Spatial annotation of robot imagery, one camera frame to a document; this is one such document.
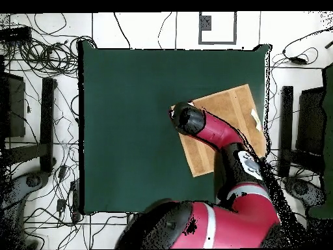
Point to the tan terry towel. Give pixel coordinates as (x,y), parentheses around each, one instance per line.
(229,109)

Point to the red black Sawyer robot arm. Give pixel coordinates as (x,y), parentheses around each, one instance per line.
(221,224)

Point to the black flat box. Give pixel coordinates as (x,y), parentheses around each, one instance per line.
(311,119)
(14,109)

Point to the dark green table cloth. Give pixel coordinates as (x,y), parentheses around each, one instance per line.
(130,104)

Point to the black power strip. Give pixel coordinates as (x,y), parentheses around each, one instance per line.
(75,198)

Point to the black stand foot bar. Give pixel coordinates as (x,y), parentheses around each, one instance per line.
(286,125)
(47,125)

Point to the grey office chair base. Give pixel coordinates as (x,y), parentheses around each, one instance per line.
(33,180)
(303,190)

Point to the black power adapter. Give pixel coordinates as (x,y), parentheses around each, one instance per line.
(298,60)

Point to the dark green fabric sheet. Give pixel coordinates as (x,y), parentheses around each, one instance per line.
(329,130)

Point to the long black box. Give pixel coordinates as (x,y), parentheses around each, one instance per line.
(15,33)

